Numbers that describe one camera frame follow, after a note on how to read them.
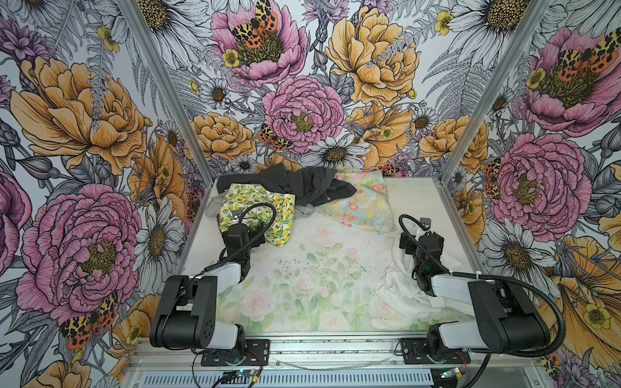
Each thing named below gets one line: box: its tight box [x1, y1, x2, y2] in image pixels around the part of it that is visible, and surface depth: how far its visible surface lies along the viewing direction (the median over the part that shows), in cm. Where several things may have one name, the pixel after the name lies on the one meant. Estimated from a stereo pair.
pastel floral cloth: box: [315, 169, 398, 234], surface depth 114 cm
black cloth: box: [216, 163, 358, 206], surface depth 117 cm
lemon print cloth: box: [219, 183, 296, 248], surface depth 99 cm
